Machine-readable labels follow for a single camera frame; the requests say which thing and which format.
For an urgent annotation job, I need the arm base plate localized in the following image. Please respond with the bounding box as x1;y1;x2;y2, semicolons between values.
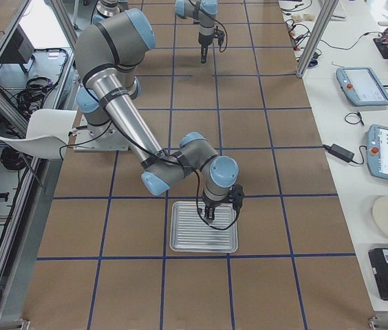
74;108;129;152

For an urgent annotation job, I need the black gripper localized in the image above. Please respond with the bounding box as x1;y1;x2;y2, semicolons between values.
202;184;245;220
198;29;225;64

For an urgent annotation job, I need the far teach pendant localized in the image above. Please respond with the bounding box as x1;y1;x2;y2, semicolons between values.
336;67;388;107

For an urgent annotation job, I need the white chair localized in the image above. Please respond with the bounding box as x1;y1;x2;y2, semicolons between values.
0;109;77;160

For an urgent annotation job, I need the aluminium frame post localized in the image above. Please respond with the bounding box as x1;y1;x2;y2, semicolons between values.
296;0;338;78

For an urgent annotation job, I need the silver ribbed metal tray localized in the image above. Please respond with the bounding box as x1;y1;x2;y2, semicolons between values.
169;201;238;253

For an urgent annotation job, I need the black power adapter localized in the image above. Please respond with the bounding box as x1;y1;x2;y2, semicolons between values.
323;144;354;163

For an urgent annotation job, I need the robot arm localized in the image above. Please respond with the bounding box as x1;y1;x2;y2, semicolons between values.
175;0;227;64
74;8;244;223

